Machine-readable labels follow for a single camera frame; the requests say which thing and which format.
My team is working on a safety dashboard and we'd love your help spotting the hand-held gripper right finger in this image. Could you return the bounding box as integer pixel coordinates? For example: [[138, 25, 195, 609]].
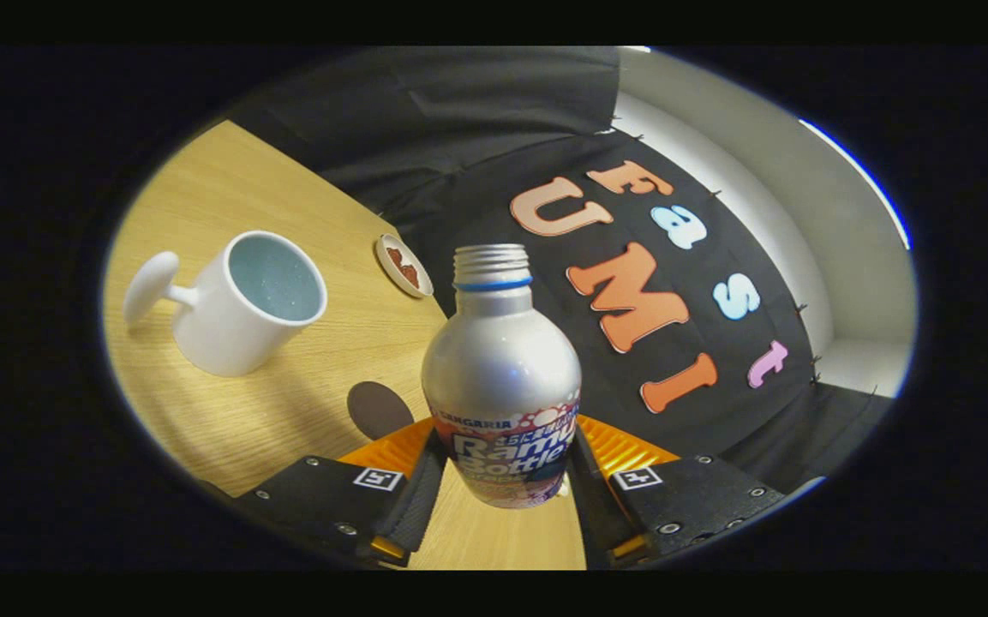
[[566, 414, 786, 568]]

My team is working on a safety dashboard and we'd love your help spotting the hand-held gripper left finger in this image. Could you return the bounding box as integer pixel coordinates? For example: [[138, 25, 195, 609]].
[[232, 417, 452, 568]]

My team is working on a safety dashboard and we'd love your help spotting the dark brown round coaster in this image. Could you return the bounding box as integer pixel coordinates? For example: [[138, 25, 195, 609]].
[[347, 381, 416, 441]]

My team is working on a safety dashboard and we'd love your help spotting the silver juice bottle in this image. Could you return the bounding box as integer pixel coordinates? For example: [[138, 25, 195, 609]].
[[421, 243, 583, 510]]

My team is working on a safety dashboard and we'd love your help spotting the white cup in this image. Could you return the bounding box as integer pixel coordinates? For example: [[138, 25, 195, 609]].
[[123, 230, 328, 378]]

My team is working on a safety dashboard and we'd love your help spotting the small plate with food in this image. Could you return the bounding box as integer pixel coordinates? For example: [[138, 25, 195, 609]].
[[374, 233, 435, 299]]

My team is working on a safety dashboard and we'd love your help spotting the wooden table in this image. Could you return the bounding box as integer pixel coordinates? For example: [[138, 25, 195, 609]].
[[104, 120, 589, 571]]

